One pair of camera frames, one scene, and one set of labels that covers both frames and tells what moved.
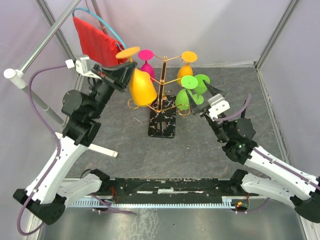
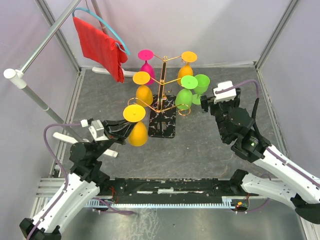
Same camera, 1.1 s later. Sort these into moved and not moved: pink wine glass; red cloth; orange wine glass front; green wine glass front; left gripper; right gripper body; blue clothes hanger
Moved: left gripper; right gripper body
Not moved: pink wine glass; green wine glass front; blue clothes hanger; orange wine glass front; red cloth
